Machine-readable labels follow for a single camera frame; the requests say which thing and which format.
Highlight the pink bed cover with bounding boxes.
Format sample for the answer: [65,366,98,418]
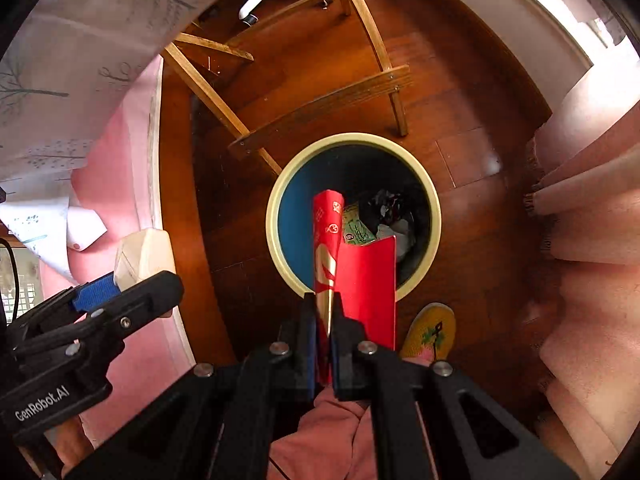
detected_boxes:
[46,58,194,454]

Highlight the person left hand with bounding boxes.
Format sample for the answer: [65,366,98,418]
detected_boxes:
[51,416,94,468]

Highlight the beige small box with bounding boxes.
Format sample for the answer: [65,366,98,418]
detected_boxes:
[114,229,176,292]

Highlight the pink trousers legs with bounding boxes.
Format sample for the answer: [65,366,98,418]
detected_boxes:
[267,387,378,480]

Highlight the blue cream trash bin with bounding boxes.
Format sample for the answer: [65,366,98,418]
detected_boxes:
[266,132,442,299]

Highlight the black gold wrapper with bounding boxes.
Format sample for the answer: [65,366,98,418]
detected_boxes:
[359,190,413,232]

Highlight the tree print tablecloth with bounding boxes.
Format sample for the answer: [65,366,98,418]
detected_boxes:
[1,0,216,180]

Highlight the wooden table frame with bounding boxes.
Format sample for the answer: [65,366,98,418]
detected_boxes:
[160,0,414,177]

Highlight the white paper bag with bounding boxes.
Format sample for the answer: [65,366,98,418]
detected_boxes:
[376,219,414,261]

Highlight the right yellow slipper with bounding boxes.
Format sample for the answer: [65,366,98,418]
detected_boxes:
[400,302,457,365]

